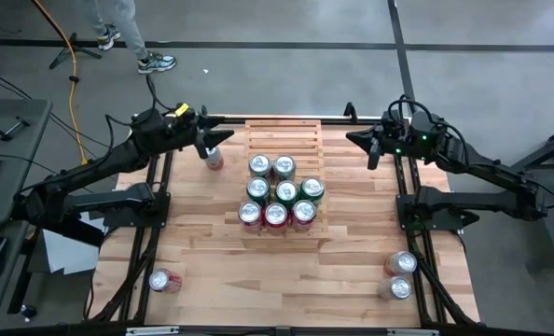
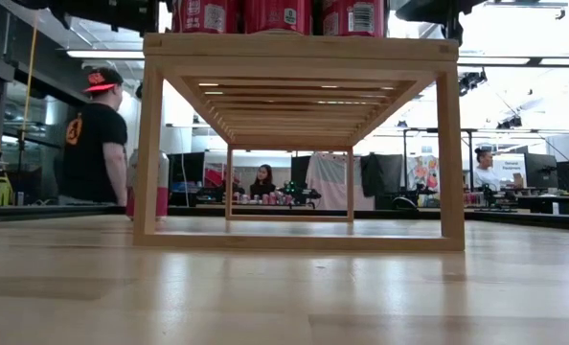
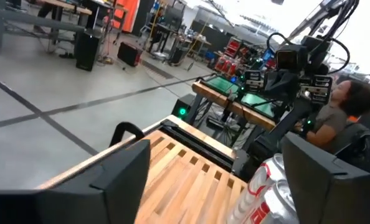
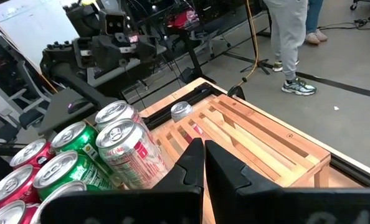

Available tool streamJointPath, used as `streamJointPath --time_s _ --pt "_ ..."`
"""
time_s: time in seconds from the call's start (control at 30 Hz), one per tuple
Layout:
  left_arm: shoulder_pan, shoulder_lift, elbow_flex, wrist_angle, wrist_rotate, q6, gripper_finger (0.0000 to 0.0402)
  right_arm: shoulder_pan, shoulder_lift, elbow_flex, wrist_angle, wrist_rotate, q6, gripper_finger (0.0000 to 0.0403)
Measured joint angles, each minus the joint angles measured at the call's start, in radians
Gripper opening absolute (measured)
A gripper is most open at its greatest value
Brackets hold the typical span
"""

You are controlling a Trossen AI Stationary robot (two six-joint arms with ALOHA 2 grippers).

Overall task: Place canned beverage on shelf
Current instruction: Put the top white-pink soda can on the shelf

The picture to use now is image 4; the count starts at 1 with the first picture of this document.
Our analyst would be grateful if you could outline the red can barcode label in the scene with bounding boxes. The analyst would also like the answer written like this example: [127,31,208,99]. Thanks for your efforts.
[0,200,41,224]

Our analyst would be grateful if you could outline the red white seltzer can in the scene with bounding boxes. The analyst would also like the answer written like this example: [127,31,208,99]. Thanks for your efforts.
[171,101,204,138]

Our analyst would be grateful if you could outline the black computer mouse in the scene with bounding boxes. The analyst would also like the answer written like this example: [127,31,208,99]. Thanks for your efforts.
[67,98,91,114]

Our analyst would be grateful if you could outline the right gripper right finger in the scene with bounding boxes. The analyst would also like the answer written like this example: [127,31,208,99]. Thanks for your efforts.
[205,139,370,224]

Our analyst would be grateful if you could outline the red can white labels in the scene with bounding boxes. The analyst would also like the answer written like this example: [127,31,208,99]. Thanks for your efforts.
[9,138,55,170]

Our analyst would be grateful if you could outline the black floor cable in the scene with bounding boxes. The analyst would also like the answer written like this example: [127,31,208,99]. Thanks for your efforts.
[317,17,370,32]

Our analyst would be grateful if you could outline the green soda can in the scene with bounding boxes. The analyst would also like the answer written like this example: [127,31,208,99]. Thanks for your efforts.
[31,180,88,224]
[32,151,119,202]
[51,121,114,175]

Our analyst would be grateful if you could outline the white board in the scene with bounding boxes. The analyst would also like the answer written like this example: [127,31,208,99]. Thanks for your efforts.
[0,0,80,74]

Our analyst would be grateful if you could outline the red bag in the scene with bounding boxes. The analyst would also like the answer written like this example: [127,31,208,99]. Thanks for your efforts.
[168,11,200,30]

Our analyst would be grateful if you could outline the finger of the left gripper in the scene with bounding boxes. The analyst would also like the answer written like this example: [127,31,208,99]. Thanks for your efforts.
[136,34,158,63]
[72,37,94,70]

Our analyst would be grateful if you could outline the yellow power cable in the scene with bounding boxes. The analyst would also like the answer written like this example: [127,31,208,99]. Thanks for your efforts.
[236,0,260,88]

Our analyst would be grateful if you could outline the grey desk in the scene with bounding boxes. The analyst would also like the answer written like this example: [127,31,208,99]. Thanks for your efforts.
[38,86,111,136]

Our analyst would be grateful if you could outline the black clamp bracket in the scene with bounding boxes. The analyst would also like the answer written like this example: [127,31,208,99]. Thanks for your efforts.
[227,85,247,101]

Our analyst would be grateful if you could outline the person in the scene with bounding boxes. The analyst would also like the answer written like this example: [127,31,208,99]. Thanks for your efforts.
[305,0,328,45]
[262,0,317,96]

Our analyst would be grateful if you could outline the white office chair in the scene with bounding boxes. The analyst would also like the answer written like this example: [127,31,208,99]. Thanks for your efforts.
[0,60,52,128]

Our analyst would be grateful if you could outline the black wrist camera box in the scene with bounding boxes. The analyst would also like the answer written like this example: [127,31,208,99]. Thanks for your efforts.
[99,9,126,35]

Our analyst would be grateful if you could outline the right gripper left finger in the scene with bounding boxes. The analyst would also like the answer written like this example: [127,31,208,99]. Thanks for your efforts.
[40,138,204,224]

